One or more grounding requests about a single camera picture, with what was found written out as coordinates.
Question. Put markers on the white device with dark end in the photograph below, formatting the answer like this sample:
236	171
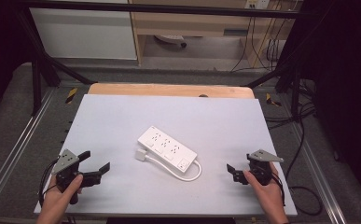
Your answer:
169	38

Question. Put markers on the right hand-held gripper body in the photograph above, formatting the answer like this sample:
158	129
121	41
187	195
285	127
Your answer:
260	168

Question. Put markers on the light wooden desk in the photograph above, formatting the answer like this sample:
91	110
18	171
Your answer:
184	23

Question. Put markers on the white plug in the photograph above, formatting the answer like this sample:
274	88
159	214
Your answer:
140	154

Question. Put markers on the person's right hand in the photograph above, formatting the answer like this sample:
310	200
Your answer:
270	196

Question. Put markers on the wooden board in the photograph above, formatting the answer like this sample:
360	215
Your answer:
156	90

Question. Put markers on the aluminium rail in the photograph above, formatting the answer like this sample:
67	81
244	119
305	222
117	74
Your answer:
324	186
18	144

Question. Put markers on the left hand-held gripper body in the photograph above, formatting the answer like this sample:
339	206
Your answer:
65	161

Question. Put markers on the white wall socket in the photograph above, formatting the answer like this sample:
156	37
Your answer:
256	3

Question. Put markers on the person's left hand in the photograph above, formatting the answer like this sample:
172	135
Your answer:
57	200

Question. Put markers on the black metal frame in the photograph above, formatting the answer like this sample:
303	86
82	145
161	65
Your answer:
169	8

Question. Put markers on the white cabinet panel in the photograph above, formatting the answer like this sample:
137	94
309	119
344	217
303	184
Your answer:
85	34

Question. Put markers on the white power strip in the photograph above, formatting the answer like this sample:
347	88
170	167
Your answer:
165	146

